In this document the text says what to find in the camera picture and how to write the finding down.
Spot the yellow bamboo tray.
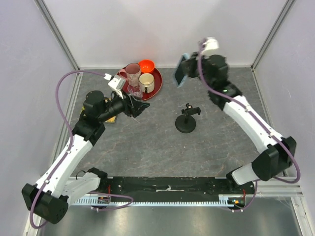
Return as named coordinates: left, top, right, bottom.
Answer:
left=79, top=97, right=117, bottom=123

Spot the orange bowl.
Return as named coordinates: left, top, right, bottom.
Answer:
left=138, top=59, right=155, bottom=73

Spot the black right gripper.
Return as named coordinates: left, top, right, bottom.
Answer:
left=182, top=51, right=214, bottom=90

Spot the smartphone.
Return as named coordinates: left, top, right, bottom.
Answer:
left=173, top=53, right=190, bottom=88

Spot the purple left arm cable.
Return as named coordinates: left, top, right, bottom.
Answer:
left=29, top=70, right=135, bottom=230

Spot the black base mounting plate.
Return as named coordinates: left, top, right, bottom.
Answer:
left=99, top=177, right=255, bottom=196

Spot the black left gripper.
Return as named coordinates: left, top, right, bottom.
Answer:
left=98, top=88, right=150, bottom=122

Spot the cream ceramic mug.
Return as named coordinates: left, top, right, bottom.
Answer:
left=139, top=73, right=155, bottom=93

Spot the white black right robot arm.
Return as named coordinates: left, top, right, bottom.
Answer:
left=178, top=52, right=301, bottom=194

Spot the black phone stand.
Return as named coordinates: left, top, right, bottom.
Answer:
left=175, top=103, right=201, bottom=134

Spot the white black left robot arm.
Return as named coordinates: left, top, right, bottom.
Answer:
left=22, top=90, right=150, bottom=224

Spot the round red tray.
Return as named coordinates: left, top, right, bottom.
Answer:
left=123, top=68, right=163, bottom=101

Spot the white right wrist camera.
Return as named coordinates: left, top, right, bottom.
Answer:
left=201, top=37, right=219, bottom=57

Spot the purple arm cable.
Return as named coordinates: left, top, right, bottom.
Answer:
left=196, top=38, right=301, bottom=212
left=29, top=70, right=135, bottom=230

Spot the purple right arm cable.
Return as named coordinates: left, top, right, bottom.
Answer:
left=196, top=38, right=301, bottom=212

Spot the pink floral mug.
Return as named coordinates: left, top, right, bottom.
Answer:
left=118, top=63, right=141, bottom=87

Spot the slotted grey cable duct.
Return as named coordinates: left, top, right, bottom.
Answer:
left=72, top=194, right=245, bottom=209

